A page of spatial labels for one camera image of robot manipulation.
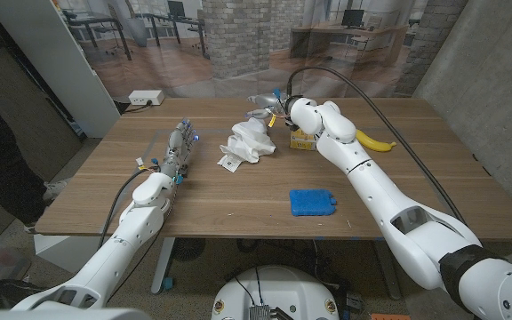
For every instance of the grey table leg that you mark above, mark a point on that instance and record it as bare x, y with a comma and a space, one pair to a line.
162, 264
389, 271

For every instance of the white towel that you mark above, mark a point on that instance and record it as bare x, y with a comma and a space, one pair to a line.
247, 142

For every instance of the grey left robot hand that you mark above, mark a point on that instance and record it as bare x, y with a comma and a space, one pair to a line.
178, 144

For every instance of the blue ice pack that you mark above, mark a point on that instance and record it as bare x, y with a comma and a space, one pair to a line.
311, 202

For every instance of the yellow cardboard carton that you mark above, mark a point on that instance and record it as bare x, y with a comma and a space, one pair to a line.
302, 141

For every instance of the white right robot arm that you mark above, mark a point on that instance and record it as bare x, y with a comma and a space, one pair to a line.
371, 186

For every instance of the yellow toy banana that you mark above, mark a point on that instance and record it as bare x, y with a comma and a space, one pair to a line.
373, 142

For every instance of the black round floor object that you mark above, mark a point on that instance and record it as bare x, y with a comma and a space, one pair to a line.
188, 249

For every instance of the white upright panel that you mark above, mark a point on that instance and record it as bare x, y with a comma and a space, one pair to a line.
56, 58

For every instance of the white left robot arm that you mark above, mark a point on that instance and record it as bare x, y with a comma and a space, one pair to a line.
127, 235

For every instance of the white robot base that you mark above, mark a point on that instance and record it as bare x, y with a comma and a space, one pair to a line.
276, 289

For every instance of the white power strip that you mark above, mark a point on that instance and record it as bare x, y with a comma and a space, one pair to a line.
146, 97

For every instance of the white robot torso edge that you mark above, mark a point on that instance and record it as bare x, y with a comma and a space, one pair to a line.
60, 314

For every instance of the orange flat object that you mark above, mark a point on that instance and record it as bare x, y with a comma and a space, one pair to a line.
389, 317

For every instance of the printed office backdrop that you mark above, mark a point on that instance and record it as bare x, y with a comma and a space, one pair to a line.
238, 44

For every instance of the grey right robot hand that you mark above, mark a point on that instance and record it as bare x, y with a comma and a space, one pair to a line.
267, 103

